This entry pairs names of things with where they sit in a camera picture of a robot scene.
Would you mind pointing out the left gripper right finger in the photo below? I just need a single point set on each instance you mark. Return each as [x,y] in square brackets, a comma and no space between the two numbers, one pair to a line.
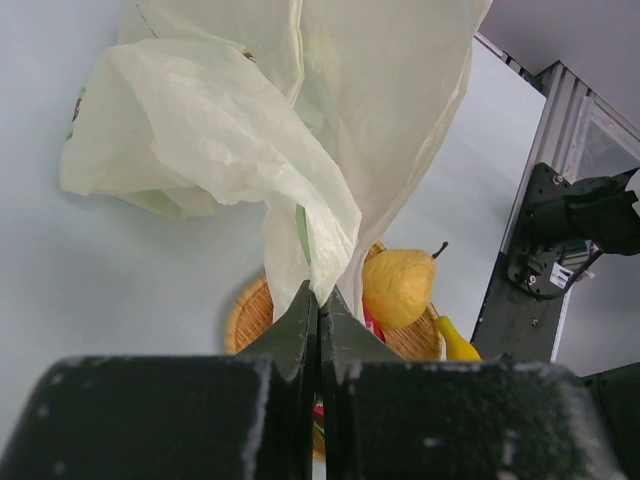
[450,415]

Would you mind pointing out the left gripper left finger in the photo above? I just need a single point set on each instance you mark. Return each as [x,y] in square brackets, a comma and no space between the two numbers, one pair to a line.
[242,416]

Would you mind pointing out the red dragon fruit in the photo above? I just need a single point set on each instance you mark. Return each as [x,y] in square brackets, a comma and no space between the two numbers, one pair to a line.
[373,327]

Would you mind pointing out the orange woven tray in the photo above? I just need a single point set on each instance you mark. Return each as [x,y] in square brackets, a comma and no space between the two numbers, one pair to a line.
[250,320]

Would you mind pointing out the yellow banana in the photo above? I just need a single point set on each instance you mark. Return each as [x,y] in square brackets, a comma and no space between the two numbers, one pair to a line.
[457,347]

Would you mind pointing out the yellow pear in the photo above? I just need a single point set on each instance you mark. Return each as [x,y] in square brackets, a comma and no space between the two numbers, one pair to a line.
[398,284]

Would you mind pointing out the translucent plastic bag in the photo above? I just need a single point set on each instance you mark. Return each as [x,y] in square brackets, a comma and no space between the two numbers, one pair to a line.
[328,112]

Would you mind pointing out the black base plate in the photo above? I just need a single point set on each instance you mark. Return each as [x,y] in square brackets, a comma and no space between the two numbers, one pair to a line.
[562,229]

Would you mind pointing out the aluminium frame rail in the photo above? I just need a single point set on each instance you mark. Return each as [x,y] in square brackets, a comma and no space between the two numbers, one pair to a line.
[578,132]

